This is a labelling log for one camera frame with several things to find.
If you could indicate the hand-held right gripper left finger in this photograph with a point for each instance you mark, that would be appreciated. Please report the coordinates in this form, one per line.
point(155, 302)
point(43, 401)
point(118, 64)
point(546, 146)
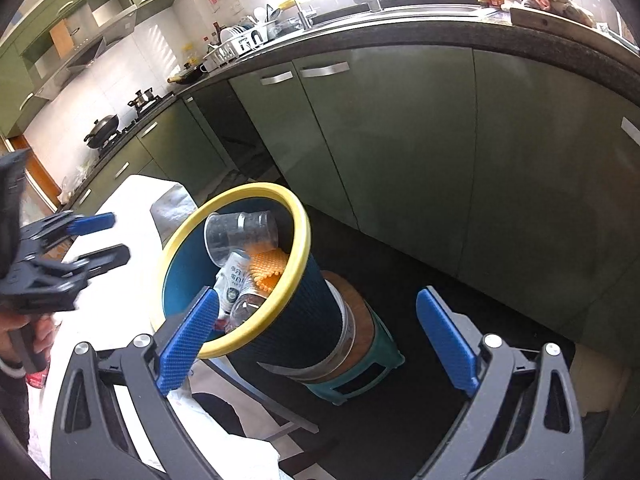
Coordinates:
point(192, 335)

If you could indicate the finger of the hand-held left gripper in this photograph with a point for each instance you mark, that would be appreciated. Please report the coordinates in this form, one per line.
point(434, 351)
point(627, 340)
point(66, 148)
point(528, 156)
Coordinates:
point(107, 256)
point(95, 222)

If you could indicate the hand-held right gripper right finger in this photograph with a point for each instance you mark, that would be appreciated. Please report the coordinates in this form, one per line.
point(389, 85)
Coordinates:
point(445, 340)

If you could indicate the white label plastic bottle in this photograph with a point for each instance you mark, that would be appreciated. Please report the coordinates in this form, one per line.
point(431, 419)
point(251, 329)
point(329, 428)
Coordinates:
point(235, 280)

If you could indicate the orange foam net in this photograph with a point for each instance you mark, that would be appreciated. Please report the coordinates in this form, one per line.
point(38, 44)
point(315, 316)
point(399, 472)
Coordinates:
point(267, 270)

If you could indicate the blue bin with yellow rim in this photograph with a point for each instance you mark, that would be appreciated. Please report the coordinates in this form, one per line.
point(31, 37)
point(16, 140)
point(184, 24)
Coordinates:
point(300, 320)

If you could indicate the clear plastic cup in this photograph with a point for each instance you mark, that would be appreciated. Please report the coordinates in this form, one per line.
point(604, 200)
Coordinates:
point(240, 235)

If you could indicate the person's left hand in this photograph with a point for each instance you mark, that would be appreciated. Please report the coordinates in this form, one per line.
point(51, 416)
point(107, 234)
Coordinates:
point(45, 335)

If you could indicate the clear plastic bag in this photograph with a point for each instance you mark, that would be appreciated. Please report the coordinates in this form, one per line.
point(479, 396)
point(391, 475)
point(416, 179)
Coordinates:
point(75, 180)

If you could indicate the white tablecloth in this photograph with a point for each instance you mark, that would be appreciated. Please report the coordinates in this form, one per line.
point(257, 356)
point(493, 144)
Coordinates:
point(135, 195)

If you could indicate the teal stool with wooden top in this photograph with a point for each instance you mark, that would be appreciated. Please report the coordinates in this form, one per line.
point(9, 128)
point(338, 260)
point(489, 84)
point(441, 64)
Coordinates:
point(385, 355)

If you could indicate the wooden framed glass door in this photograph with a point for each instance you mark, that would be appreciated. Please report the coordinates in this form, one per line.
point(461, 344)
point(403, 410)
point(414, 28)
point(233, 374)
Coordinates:
point(42, 180)

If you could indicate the small red packet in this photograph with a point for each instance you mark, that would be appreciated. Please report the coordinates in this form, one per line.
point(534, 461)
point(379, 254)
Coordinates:
point(37, 377)

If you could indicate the black wok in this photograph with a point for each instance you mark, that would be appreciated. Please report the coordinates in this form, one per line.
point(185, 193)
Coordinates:
point(102, 130)

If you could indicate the green stove cabinet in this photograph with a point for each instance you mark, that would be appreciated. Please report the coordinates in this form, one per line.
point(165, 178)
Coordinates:
point(170, 150)

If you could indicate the gas stove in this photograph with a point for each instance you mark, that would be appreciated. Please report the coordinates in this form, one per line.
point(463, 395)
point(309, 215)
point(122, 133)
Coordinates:
point(145, 115)

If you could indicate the brown cardboard box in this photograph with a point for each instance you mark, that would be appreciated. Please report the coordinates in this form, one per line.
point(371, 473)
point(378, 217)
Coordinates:
point(600, 380)

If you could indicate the steel range hood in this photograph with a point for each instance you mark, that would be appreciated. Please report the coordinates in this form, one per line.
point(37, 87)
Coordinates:
point(85, 55)

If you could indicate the dark frying pan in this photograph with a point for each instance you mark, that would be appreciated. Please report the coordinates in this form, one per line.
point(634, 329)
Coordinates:
point(187, 75)

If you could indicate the green sink cabinet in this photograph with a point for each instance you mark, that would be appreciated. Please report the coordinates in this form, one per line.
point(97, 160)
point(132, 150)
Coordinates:
point(400, 160)

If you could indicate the white dish rack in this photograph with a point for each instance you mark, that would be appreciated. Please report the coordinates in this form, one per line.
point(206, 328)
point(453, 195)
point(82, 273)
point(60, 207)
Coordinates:
point(240, 45)

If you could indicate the small metal tap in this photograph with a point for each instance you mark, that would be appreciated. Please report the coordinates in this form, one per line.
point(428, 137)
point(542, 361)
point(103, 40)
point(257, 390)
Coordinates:
point(304, 15)

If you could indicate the steel kitchen sink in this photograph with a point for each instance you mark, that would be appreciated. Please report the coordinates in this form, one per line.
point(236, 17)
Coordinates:
point(400, 12)

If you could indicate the wooden cutting board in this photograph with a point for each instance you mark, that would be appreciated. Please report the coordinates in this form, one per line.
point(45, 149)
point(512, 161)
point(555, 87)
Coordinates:
point(550, 20)

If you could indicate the metal table frame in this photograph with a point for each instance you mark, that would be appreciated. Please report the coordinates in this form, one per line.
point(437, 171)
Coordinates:
point(280, 410)

